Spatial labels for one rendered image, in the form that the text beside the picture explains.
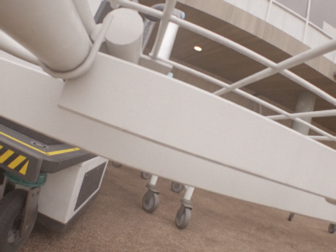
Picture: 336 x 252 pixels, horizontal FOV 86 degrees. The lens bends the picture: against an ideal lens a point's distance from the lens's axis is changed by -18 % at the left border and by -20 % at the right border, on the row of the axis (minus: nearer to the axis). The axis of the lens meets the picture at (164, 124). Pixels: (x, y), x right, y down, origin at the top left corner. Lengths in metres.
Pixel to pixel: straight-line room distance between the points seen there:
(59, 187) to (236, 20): 4.98
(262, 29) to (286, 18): 1.37
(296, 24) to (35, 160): 6.73
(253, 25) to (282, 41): 0.82
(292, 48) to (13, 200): 5.78
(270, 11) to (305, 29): 1.17
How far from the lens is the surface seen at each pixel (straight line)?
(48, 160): 0.44
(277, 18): 6.50
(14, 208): 0.57
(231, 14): 5.27
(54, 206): 0.70
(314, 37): 7.12
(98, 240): 0.85
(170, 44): 1.32
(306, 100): 7.50
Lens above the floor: 0.43
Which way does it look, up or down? 4 degrees up
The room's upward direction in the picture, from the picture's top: 19 degrees clockwise
